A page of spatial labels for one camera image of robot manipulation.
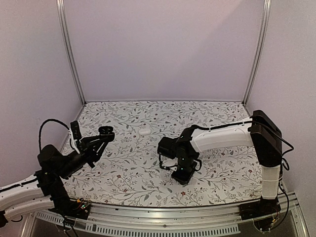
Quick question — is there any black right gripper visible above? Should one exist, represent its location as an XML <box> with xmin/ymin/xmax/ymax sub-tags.
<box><xmin>171</xmin><ymin>156</ymin><xmax>197</xmax><ymax>185</ymax></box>

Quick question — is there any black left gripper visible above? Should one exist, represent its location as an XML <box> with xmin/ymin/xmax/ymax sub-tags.
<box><xmin>56</xmin><ymin>135</ymin><xmax>109</xmax><ymax>179</ymax></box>

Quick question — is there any white earbud charging case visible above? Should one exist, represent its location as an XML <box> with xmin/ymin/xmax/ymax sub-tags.
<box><xmin>138</xmin><ymin>127</ymin><xmax>152</xmax><ymax>136</ymax></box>

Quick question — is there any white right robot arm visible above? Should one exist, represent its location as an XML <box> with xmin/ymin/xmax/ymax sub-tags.
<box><xmin>172</xmin><ymin>110</ymin><xmax>282</xmax><ymax>215</ymax></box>

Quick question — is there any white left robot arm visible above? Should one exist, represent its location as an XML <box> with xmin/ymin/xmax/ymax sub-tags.
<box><xmin>0</xmin><ymin>133</ymin><xmax>115</xmax><ymax>227</ymax></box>

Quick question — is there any floral patterned table mat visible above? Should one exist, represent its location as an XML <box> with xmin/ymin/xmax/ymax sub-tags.
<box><xmin>64</xmin><ymin>101</ymin><xmax>262</xmax><ymax>207</ymax></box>

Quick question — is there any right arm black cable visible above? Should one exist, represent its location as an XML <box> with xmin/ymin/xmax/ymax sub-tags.
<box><xmin>158</xmin><ymin>154</ymin><xmax>178</xmax><ymax>171</ymax></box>

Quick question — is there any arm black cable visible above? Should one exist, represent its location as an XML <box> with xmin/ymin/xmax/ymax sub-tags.
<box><xmin>38</xmin><ymin>118</ymin><xmax>71</xmax><ymax>151</ymax></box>
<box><xmin>158</xmin><ymin>154</ymin><xmax>178</xmax><ymax>171</ymax></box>

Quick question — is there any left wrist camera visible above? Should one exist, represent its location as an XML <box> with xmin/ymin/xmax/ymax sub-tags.
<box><xmin>69</xmin><ymin>120</ymin><xmax>82</xmax><ymax>154</ymax></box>

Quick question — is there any front aluminium rail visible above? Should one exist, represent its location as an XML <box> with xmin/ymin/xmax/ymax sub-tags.
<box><xmin>21</xmin><ymin>194</ymin><xmax>309</xmax><ymax>237</ymax></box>

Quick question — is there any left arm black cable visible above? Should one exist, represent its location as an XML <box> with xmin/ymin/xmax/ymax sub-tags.
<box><xmin>38</xmin><ymin>118</ymin><xmax>71</xmax><ymax>151</ymax></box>

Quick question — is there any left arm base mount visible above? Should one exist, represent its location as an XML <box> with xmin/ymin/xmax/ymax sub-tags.
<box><xmin>49</xmin><ymin>193</ymin><xmax>91</xmax><ymax>220</ymax></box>

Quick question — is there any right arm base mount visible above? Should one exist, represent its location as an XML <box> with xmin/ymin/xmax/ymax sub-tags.
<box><xmin>238</xmin><ymin>197</ymin><xmax>281</xmax><ymax>232</ymax></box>

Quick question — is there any left aluminium frame post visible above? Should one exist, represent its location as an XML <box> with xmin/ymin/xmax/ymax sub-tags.
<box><xmin>56</xmin><ymin>0</ymin><xmax>86</xmax><ymax>106</ymax></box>

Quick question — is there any aluminium frame post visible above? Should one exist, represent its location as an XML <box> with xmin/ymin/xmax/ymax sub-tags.
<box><xmin>56</xmin><ymin>0</ymin><xmax>86</xmax><ymax>106</ymax></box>
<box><xmin>242</xmin><ymin>0</ymin><xmax>271</xmax><ymax>107</ymax></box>

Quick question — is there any right aluminium frame post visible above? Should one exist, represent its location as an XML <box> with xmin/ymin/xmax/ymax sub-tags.
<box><xmin>242</xmin><ymin>0</ymin><xmax>271</xmax><ymax>107</ymax></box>

